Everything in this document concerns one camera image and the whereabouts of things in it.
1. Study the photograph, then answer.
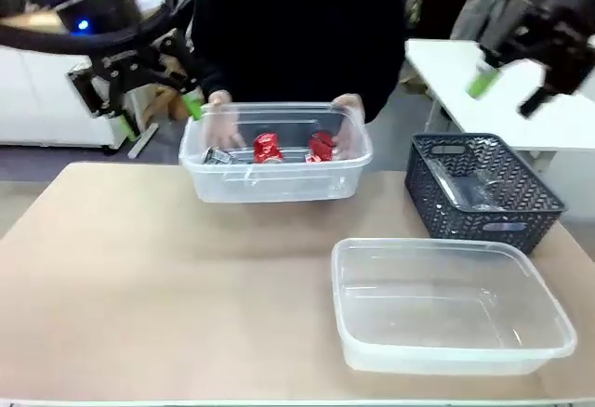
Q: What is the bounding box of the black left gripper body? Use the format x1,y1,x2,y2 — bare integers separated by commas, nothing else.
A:
90,46,165,102

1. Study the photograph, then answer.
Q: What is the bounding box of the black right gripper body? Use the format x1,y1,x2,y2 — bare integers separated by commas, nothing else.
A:
478,5,595,98

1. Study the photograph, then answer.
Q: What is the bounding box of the clear plastic container with cans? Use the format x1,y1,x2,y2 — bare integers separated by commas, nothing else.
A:
178,101,375,204

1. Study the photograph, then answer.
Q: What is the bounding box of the person's left forearm, black sleeve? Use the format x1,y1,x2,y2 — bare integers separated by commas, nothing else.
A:
357,48,406,125

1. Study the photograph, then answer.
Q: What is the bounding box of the person's right forearm, black sleeve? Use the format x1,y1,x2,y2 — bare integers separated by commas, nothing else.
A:
191,39,233,99

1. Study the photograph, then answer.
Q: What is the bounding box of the dark grey woven plastic basket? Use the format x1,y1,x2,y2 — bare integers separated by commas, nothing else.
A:
403,132,568,256

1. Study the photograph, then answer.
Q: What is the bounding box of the person's right hand, clear glove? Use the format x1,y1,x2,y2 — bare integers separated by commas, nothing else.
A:
203,89,248,149

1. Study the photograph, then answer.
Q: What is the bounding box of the person's left hand, clear glove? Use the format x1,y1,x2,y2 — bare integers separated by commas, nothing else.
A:
330,92,368,158

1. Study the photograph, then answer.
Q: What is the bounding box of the grey flat strip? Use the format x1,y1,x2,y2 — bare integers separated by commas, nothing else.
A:
126,125,160,161

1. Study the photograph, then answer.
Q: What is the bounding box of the white background table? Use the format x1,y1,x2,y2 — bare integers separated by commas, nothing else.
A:
403,38,595,153

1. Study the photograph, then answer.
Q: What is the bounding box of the brown cardboard box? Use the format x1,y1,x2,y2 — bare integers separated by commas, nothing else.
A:
138,84,190,124

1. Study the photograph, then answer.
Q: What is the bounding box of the crushed silver can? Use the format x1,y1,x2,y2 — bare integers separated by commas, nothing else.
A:
201,146,237,165

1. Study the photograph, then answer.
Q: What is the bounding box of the bystander in grey trousers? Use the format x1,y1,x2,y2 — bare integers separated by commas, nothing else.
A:
449,0,529,55

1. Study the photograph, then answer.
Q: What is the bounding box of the white cabinet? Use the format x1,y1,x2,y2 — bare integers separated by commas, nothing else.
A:
0,46,143,149

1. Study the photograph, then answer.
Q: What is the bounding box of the crushed red soda can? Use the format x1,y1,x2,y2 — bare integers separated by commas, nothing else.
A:
304,130,339,164
252,131,285,165

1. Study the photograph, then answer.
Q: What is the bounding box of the clear plastic bottle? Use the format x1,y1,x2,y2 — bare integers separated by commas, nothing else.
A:
428,159,508,214

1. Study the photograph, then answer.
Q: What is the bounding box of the person's black sweater torso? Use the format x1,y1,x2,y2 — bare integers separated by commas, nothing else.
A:
190,0,406,125

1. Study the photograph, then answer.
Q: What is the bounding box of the large clear plastic container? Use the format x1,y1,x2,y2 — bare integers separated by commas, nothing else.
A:
330,238,578,376

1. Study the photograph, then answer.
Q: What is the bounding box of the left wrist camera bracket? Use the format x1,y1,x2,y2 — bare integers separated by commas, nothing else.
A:
66,63,117,121

